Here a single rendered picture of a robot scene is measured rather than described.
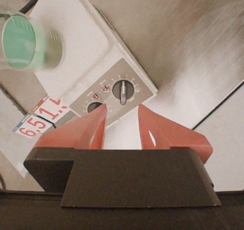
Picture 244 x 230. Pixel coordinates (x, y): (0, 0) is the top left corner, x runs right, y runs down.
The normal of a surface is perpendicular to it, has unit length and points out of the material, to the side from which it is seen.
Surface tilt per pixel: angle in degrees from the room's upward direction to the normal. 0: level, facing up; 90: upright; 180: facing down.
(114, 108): 30
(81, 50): 0
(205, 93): 0
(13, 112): 0
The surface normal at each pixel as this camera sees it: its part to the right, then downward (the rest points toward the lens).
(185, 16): -0.33, 0.18
